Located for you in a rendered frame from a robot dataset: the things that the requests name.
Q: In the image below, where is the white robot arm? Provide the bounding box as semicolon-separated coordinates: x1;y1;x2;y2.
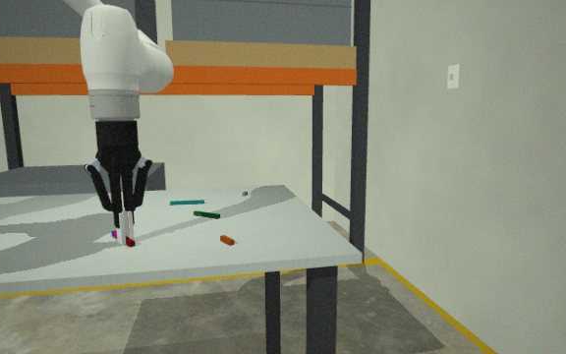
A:
63;0;174;121

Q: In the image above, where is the orange rod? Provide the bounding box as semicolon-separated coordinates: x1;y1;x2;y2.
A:
220;235;235;246

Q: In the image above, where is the turquoise rod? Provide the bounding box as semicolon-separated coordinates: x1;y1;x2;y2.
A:
170;200;204;206

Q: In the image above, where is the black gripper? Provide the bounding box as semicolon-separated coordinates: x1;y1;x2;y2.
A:
84;121;152;245

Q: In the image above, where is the red rod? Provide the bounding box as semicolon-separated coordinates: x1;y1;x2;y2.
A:
126;236;136;247

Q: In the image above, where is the green rod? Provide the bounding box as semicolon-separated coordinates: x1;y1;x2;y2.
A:
194;211;220;218

